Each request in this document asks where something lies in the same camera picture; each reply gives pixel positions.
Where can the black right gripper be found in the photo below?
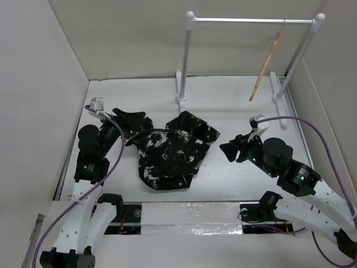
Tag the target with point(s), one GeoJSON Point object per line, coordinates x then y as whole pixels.
{"type": "Point", "coordinates": [230, 149]}

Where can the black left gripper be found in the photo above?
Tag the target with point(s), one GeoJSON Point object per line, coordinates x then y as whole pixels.
{"type": "Point", "coordinates": [133, 119]}

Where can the black white patterned trousers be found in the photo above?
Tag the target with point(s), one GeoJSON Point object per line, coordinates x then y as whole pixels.
{"type": "Point", "coordinates": [170, 157]}

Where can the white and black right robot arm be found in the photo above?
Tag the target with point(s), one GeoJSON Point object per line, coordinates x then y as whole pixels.
{"type": "Point", "coordinates": [332, 219]}

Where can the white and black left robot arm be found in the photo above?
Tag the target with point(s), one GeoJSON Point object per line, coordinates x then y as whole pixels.
{"type": "Point", "coordinates": [91, 211]}

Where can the wooden clothes hanger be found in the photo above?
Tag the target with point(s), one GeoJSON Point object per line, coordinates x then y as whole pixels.
{"type": "Point", "coordinates": [266, 62]}

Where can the white metal clothes rack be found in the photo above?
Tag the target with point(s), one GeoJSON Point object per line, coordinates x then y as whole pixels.
{"type": "Point", "coordinates": [239, 46]}

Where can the silver foil tape strip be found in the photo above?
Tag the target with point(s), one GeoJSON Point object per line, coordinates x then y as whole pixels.
{"type": "Point", "coordinates": [191, 218]}

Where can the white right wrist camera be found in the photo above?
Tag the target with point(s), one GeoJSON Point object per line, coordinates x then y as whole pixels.
{"type": "Point", "coordinates": [257, 128]}

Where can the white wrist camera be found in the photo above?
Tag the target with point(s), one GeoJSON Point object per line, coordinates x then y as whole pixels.
{"type": "Point", "coordinates": [257, 128]}
{"type": "Point", "coordinates": [97, 104]}

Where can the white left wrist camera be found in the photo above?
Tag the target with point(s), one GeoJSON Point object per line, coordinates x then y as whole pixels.
{"type": "Point", "coordinates": [97, 104]}

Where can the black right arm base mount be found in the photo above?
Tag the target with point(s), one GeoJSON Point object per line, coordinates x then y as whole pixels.
{"type": "Point", "coordinates": [256, 222]}

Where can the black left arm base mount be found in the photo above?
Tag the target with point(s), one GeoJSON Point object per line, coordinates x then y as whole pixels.
{"type": "Point", "coordinates": [129, 223]}

